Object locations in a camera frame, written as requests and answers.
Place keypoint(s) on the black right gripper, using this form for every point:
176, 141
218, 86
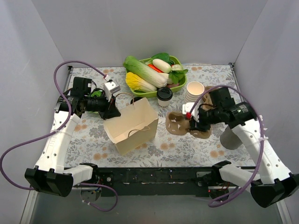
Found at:
203, 118

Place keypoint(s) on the green plastic tray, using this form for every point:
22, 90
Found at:
175, 88

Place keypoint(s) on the grey cylindrical holder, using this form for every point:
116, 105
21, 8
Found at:
229, 140

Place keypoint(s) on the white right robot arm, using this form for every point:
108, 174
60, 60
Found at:
271, 181

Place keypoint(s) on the small green lettuce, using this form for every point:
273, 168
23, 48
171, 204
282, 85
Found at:
97, 94

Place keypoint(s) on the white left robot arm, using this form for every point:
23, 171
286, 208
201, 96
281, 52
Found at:
49, 174

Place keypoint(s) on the white paper coffee cup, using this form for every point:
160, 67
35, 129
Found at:
164, 102

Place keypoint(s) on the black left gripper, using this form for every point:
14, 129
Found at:
110, 108

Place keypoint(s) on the aluminium frame rail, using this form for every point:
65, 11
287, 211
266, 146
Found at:
29, 206

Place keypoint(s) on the stack of white paper cups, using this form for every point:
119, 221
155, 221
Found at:
193, 91

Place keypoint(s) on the brown paper takeout bag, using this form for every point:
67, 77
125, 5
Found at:
136, 125

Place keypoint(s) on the floral table mat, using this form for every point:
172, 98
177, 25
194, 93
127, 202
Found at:
90, 142

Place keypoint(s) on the brown pulp cup carrier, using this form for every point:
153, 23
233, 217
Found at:
207, 102
177, 124

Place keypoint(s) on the black base bar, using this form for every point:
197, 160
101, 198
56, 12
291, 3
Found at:
177, 181

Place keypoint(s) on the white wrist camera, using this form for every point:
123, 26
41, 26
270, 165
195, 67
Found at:
111, 88
186, 110

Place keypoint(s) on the white radish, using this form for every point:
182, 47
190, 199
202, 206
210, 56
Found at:
162, 65

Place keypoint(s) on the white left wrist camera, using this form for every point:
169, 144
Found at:
111, 88

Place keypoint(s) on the black plastic cup lid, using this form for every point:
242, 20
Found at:
164, 94

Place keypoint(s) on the orange carrot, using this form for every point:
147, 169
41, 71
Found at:
155, 68

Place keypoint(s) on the green bok choy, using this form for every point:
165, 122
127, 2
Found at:
177, 71

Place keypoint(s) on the green napa cabbage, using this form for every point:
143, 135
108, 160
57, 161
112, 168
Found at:
144, 71

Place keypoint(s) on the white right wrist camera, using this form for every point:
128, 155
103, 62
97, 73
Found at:
186, 110

